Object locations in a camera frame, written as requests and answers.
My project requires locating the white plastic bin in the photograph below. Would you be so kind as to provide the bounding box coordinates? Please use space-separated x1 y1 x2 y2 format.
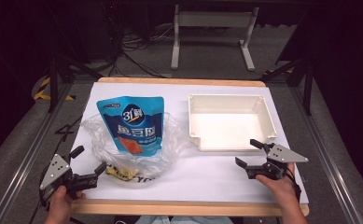
187 93 278 152

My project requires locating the white metal table frame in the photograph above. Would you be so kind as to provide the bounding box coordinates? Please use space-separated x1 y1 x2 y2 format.
170 4 260 72

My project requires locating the clear plastic bag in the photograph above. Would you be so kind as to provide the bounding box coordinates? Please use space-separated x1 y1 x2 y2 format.
79 111 190 184

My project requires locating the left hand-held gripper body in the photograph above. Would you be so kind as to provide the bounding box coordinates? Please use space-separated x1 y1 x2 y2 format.
39 153 99 203

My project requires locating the black metal stand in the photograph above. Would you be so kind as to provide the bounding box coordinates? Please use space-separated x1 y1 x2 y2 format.
47 6 104 114
261 12 314 117

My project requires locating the blue snack pouch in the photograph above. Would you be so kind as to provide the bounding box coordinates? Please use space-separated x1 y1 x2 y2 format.
96 95 165 158

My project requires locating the tangle of black cables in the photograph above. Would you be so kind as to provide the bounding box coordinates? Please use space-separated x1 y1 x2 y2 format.
101 3 174 78

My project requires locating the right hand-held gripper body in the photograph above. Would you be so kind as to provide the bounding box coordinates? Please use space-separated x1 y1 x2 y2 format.
244 143 310 181

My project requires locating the person's right hand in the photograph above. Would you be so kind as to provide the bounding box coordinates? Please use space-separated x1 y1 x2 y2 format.
255 161 298 210

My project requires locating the person's left hand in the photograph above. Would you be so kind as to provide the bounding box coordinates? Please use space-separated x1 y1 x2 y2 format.
46 185 87 222

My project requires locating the black wrist strap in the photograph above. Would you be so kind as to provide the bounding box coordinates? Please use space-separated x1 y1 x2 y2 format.
284 169 302 203

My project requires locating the white paper sheet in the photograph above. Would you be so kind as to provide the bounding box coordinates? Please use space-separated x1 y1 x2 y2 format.
68 81 310 205

